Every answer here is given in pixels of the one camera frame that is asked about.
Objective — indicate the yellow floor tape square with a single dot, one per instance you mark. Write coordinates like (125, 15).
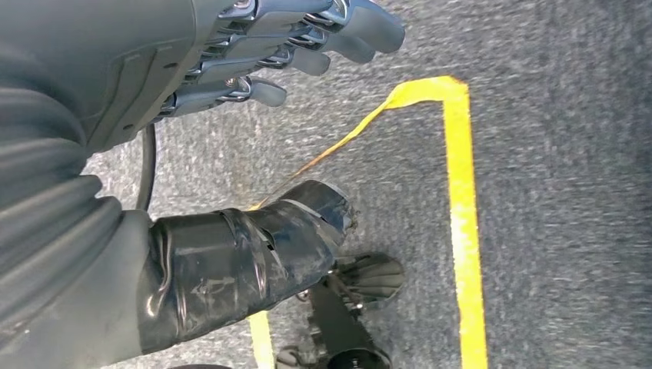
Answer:
(461, 203)

